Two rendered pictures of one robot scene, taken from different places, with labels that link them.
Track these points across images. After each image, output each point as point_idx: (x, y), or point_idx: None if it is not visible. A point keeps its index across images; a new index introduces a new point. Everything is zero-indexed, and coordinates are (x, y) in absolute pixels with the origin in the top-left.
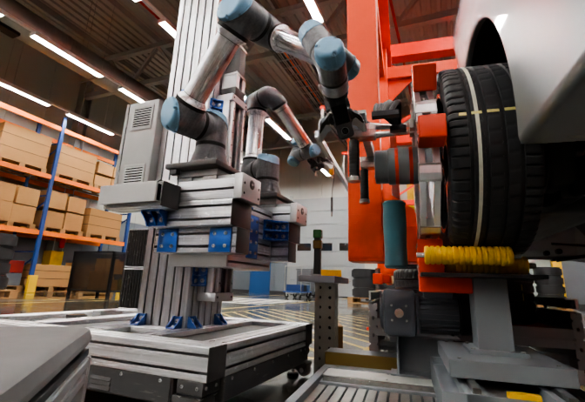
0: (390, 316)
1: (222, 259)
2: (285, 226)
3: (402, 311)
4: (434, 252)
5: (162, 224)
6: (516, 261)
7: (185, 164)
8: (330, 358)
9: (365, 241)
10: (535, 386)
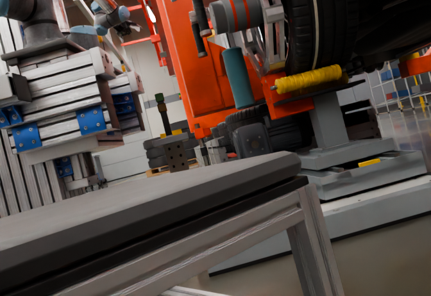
0: (249, 149)
1: (92, 141)
2: (128, 97)
3: (257, 141)
4: (285, 82)
5: (18, 122)
6: None
7: (27, 49)
8: None
9: (204, 93)
10: (367, 159)
